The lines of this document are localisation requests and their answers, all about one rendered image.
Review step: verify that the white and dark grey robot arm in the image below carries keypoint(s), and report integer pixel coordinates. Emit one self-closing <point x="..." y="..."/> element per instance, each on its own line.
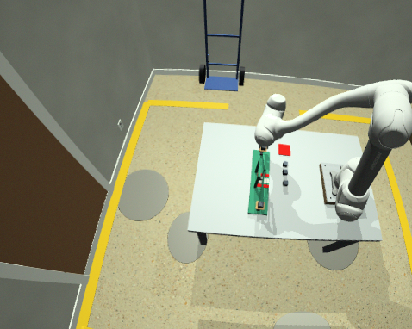
<point x="390" y="128"/>

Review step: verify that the flat red square plate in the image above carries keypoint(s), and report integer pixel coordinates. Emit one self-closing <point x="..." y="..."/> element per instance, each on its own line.
<point x="283" y="149"/>

